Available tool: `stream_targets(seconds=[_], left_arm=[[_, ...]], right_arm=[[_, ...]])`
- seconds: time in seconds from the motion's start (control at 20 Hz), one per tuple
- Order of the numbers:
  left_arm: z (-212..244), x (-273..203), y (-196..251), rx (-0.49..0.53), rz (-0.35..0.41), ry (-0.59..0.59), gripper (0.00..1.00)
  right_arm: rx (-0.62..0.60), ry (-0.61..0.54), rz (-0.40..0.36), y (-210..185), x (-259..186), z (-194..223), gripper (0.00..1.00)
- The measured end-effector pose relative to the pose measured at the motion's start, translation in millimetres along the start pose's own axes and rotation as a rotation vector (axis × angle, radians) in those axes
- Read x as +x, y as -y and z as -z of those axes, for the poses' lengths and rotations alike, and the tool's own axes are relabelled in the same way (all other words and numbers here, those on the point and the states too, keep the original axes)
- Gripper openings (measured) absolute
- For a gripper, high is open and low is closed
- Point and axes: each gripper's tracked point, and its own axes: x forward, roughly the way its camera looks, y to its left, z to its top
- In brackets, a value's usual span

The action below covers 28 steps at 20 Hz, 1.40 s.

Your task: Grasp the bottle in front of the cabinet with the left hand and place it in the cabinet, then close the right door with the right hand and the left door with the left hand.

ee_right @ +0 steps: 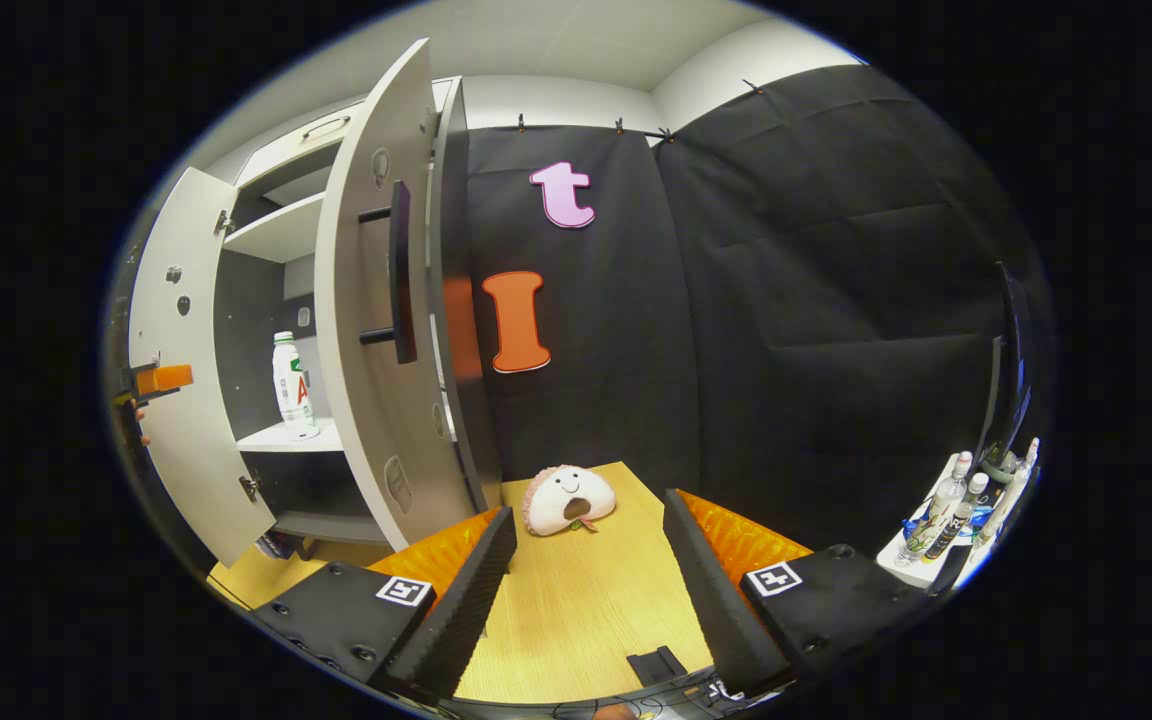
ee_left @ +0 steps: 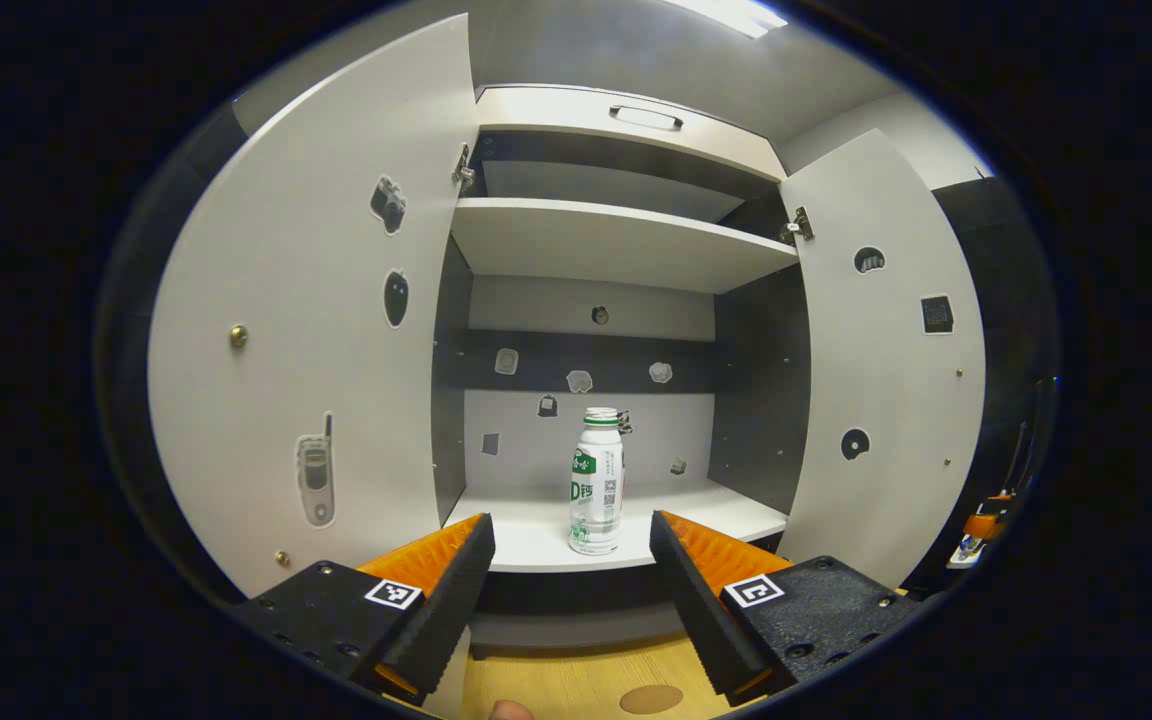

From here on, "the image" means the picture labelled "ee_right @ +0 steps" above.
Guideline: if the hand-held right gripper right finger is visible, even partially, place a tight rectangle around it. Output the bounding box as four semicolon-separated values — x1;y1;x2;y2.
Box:
662;488;939;698

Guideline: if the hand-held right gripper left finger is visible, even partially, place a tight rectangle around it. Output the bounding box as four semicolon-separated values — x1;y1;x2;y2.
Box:
249;505;518;703

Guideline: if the white cabinet door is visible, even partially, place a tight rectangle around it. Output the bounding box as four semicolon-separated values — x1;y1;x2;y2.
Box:
314;38;482;553
126;166;279;569

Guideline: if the white plastic bottle green ring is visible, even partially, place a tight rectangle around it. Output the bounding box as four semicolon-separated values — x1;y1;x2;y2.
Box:
271;331;321;441

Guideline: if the white cabinet shelf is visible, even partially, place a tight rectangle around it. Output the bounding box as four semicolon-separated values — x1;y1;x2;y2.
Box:
224;192;325;265
236;418;345;453

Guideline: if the white pink plush toy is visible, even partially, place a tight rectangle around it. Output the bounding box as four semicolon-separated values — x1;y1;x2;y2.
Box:
521;463;619;538

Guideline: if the white tray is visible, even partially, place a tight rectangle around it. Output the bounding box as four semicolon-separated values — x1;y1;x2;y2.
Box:
874;452;999;591

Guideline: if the white cabinet drawer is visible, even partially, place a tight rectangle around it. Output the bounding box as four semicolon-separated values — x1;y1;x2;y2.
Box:
234;100;369;191

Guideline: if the clear bottle white cap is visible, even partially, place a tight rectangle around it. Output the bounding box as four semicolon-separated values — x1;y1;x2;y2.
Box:
899;451;974;567

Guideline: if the dark bottle white cap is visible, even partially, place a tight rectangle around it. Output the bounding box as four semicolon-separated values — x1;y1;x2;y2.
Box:
924;472;991;563

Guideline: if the black backdrop cloth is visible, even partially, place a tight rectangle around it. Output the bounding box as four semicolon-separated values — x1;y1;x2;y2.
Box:
461;65;1052;561

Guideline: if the slim white bottle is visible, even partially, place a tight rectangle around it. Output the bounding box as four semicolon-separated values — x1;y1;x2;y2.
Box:
976;437;1040;547

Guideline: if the white and grey cabinet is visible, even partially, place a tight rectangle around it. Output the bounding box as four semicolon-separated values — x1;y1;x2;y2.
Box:
206;75;502;561

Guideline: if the black right door handle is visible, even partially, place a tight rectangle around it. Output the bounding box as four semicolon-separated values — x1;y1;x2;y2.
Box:
358;180;419;366

